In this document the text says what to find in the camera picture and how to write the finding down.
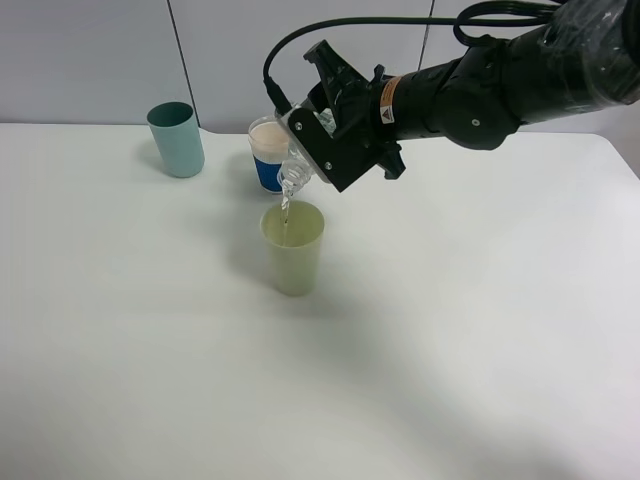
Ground clear bottle green label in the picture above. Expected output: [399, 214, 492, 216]
[273, 102, 336, 199]

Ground light green plastic cup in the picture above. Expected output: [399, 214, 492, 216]
[260, 200, 325, 296]

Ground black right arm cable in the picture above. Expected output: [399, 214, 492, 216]
[263, 0, 566, 112]

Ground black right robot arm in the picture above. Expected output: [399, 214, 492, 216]
[289, 1, 639, 190]

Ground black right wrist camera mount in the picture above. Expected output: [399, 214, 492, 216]
[276, 106, 385, 192]

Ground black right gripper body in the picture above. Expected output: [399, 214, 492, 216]
[302, 40, 404, 180]

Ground blue sleeved paper cup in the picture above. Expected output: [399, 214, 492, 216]
[248, 116, 289, 194]

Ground teal plastic cup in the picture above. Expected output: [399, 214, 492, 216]
[146, 101, 205, 178]

